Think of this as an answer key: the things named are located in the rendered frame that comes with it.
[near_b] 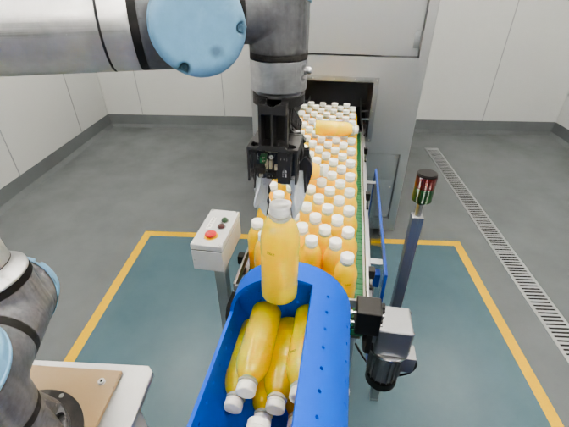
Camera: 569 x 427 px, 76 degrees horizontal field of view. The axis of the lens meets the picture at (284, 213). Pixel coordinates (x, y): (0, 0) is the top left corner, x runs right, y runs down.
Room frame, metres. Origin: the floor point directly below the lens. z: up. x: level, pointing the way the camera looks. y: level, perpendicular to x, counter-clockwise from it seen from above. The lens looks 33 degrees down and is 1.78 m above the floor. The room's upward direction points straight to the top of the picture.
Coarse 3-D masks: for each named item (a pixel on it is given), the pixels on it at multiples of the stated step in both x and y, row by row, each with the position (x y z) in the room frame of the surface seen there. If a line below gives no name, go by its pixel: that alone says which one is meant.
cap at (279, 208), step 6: (270, 204) 0.52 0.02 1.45; (276, 204) 0.52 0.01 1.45; (282, 204) 0.52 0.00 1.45; (288, 204) 0.52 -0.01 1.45; (270, 210) 0.51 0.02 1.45; (276, 210) 0.51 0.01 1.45; (282, 210) 0.51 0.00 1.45; (288, 210) 0.51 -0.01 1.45; (276, 216) 0.51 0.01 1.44; (282, 216) 0.51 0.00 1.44; (288, 216) 0.51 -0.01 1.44
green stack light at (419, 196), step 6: (414, 186) 1.02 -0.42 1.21; (414, 192) 1.02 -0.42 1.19; (420, 192) 1.00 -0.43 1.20; (426, 192) 0.99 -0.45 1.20; (432, 192) 1.00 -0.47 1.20; (414, 198) 1.01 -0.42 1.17; (420, 198) 0.99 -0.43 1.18; (426, 198) 0.99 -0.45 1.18; (432, 198) 1.00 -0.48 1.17; (426, 204) 0.99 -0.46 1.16
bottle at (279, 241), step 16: (272, 224) 0.51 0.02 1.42; (288, 224) 0.51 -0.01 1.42; (272, 240) 0.49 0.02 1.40; (288, 240) 0.49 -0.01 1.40; (272, 256) 0.49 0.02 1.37; (288, 256) 0.49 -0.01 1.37; (272, 272) 0.49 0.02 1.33; (288, 272) 0.49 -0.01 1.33; (272, 288) 0.49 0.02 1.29; (288, 288) 0.49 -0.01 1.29
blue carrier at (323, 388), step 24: (240, 288) 0.60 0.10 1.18; (312, 288) 0.55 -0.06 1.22; (336, 288) 0.59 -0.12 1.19; (240, 312) 0.64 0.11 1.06; (288, 312) 0.63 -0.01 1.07; (312, 312) 0.49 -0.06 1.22; (336, 312) 0.52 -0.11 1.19; (312, 336) 0.44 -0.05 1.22; (336, 336) 0.46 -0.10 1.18; (216, 360) 0.47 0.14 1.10; (312, 360) 0.39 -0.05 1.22; (336, 360) 0.41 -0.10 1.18; (216, 384) 0.44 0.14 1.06; (312, 384) 0.35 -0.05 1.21; (336, 384) 0.37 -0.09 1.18; (216, 408) 0.40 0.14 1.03; (312, 408) 0.31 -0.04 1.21; (336, 408) 0.33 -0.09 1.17
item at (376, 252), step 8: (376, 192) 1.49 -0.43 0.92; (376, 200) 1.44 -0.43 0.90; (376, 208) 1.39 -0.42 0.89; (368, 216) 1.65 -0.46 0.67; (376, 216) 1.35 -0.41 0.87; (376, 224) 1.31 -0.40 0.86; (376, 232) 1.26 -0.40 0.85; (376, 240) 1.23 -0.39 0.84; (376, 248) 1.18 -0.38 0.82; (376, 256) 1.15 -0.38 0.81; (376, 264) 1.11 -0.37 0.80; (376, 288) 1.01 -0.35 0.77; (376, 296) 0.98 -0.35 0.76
